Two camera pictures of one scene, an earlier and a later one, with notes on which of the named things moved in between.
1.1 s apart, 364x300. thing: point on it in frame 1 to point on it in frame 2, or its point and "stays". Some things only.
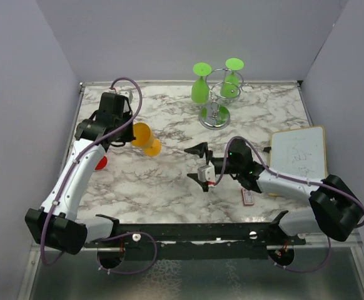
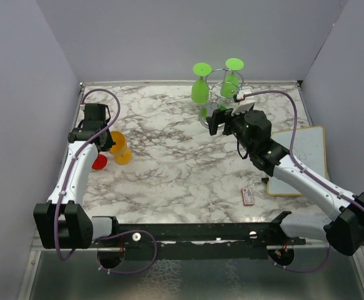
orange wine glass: x=142 y=134 to x=121 y=154
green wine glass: x=230 y=85 stays
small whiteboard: x=301 y=152 stays
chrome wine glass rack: x=222 y=85 stays
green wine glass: x=200 y=90 stays
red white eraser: x=248 y=197 stays
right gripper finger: x=201 y=149 to x=222 y=114
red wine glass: x=102 y=164 stays
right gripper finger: x=204 y=184 to x=218 y=117
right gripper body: x=218 y=161 to x=235 y=124
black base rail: x=226 y=241 stays
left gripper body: x=126 y=134 to x=109 y=141
